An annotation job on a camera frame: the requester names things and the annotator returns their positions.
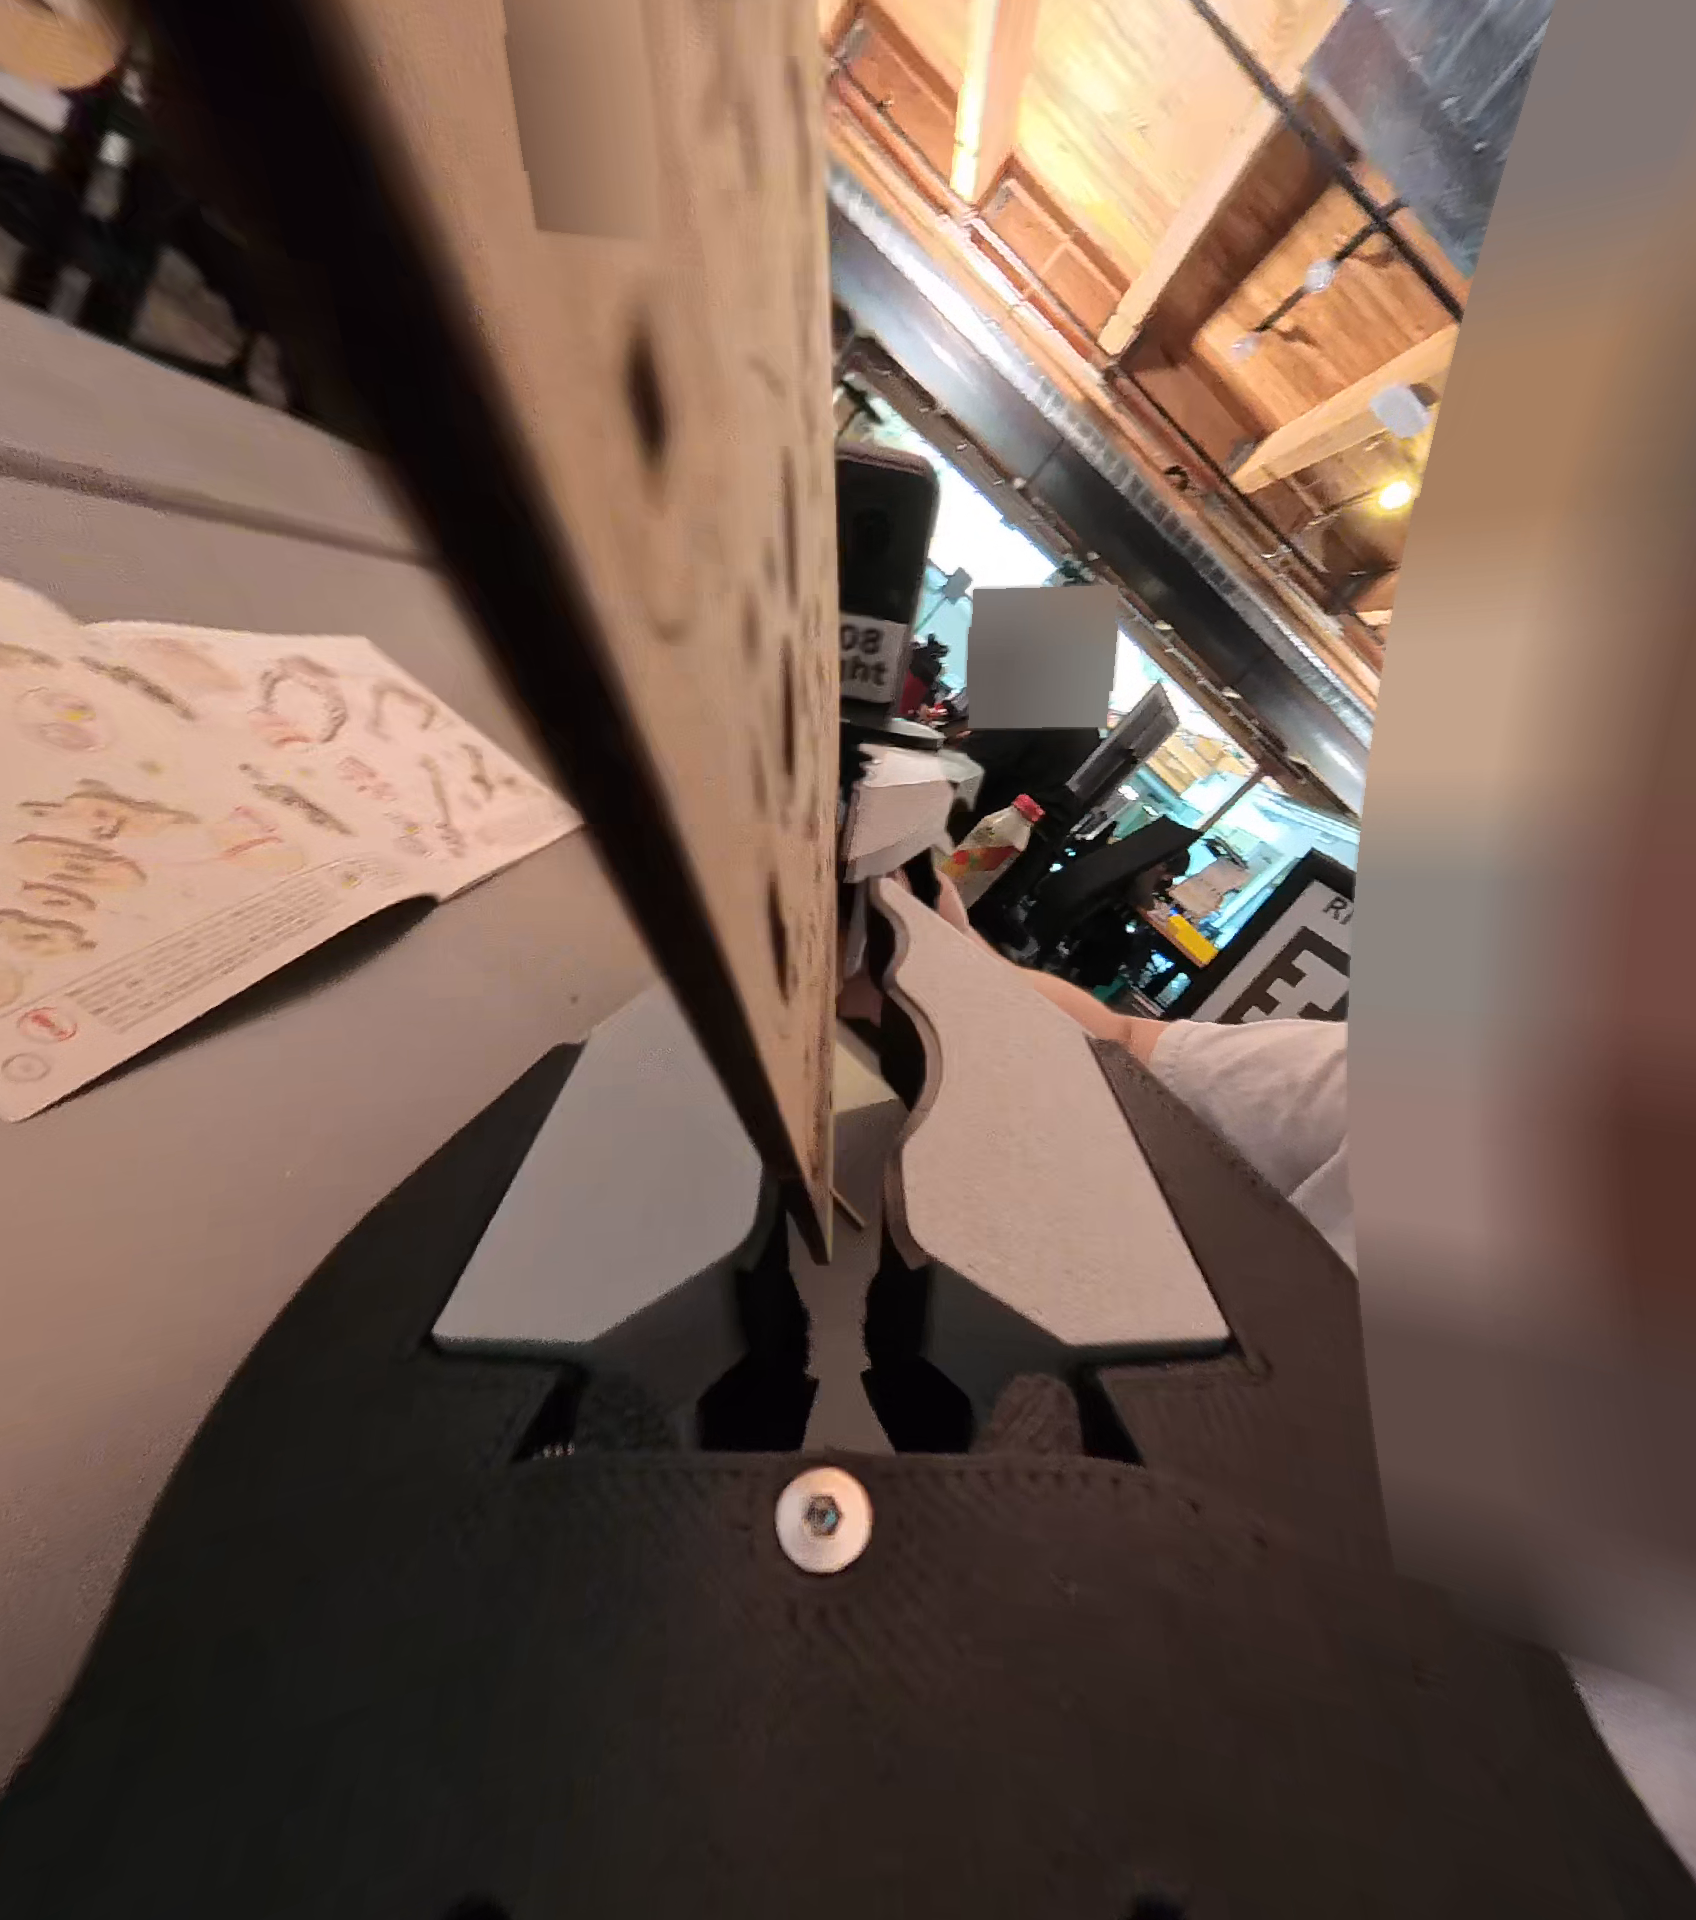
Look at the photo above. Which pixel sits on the white ceiling device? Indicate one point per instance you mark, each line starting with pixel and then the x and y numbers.
pixel 1402 411

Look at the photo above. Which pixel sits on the plastic bottle with red cap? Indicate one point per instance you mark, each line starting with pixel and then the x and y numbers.
pixel 991 854

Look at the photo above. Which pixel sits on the black monitor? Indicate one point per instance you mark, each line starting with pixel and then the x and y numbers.
pixel 1127 743

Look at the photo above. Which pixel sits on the black framed marker sign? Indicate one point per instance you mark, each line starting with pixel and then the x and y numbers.
pixel 1290 960

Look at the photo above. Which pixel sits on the person's white shirt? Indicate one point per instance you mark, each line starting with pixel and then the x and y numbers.
pixel 1252 1110

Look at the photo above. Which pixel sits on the silver ventilation duct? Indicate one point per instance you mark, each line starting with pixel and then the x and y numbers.
pixel 1058 399

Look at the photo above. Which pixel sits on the ceiling lamp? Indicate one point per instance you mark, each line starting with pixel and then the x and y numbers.
pixel 1393 492

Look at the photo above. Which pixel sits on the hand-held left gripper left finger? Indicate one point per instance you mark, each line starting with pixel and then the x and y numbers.
pixel 592 1201

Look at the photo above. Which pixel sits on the printed instruction booklet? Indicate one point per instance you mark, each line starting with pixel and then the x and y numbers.
pixel 189 840

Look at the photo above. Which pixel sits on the laser-cut wooden parts sheet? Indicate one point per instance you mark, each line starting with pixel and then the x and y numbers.
pixel 668 600

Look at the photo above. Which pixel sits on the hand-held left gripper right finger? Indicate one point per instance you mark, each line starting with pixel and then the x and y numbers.
pixel 1058 1170

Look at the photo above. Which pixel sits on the person's right forearm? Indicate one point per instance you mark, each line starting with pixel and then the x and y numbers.
pixel 1073 1013

